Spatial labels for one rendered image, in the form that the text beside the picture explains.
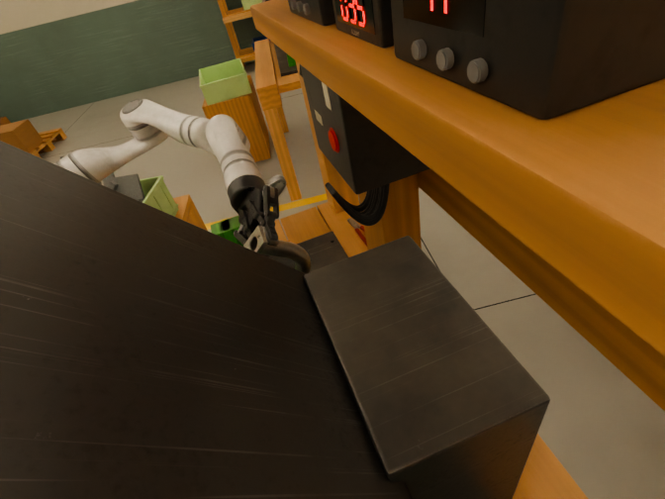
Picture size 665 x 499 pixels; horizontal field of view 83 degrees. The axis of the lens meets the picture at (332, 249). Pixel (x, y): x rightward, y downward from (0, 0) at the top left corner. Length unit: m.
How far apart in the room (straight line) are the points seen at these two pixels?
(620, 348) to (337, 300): 0.33
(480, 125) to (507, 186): 0.04
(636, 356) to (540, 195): 0.37
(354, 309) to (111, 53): 7.68
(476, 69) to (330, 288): 0.38
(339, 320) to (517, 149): 0.36
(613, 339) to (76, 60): 8.13
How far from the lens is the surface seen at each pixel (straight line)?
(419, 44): 0.29
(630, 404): 1.99
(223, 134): 0.85
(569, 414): 1.89
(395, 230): 0.85
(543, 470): 0.82
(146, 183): 1.82
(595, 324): 0.55
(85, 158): 1.13
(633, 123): 0.22
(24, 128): 6.36
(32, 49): 8.44
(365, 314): 0.50
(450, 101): 0.24
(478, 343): 0.48
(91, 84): 8.28
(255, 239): 0.67
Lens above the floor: 1.63
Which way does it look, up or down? 40 degrees down
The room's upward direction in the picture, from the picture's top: 14 degrees counter-clockwise
